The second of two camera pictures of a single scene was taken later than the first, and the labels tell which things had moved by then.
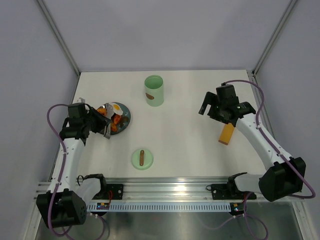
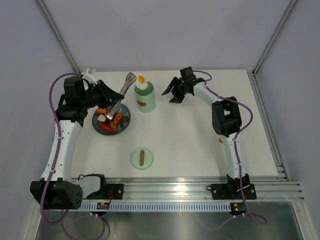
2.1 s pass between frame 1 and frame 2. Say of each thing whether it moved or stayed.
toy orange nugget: stayed
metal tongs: moved
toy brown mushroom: stayed
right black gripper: moved
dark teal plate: stayed
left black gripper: moved
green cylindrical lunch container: moved
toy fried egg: moved
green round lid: stayed
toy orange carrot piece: stayed
